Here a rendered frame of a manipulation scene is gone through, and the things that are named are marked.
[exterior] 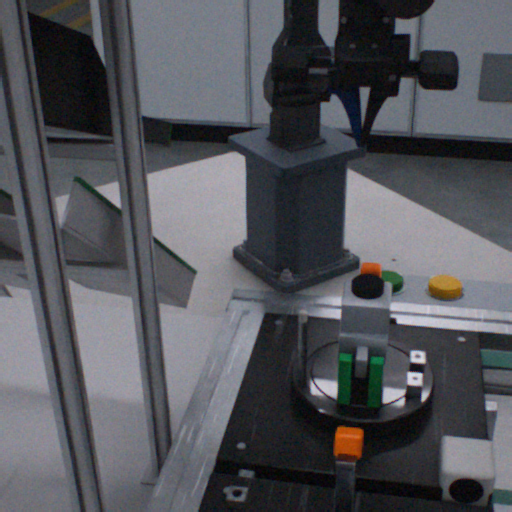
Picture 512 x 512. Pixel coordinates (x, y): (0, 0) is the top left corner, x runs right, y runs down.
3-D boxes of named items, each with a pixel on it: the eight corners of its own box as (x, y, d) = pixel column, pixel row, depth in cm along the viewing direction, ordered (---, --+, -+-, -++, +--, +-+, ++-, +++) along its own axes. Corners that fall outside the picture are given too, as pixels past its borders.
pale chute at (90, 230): (86, 288, 91) (97, 252, 92) (187, 309, 87) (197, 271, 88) (-68, 205, 65) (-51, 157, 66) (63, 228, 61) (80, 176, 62)
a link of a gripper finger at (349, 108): (332, 73, 84) (325, 90, 78) (365, 74, 83) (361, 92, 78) (330, 134, 87) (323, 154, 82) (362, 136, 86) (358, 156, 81)
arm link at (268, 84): (263, 98, 110) (262, 53, 107) (323, 93, 112) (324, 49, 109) (273, 113, 105) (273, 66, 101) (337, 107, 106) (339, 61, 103)
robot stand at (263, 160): (305, 231, 130) (307, 116, 120) (362, 268, 119) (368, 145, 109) (231, 256, 123) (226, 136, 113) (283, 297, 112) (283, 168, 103)
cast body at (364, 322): (344, 323, 77) (346, 262, 74) (388, 327, 76) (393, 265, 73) (335, 375, 70) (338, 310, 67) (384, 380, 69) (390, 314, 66)
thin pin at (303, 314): (298, 382, 75) (299, 308, 71) (306, 383, 75) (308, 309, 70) (297, 388, 74) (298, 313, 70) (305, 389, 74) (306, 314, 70)
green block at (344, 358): (337, 395, 73) (339, 352, 71) (350, 396, 73) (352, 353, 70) (336, 403, 72) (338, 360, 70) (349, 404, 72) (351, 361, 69)
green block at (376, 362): (367, 398, 73) (370, 355, 70) (380, 399, 72) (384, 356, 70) (366, 406, 72) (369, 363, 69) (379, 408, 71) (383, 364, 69)
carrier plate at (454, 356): (264, 326, 90) (264, 310, 89) (477, 346, 86) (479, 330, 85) (215, 475, 70) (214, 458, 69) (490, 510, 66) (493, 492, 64)
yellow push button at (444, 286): (427, 286, 97) (428, 272, 96) (460, 289, 96) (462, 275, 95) (427, 303, 93) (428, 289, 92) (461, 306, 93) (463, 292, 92)
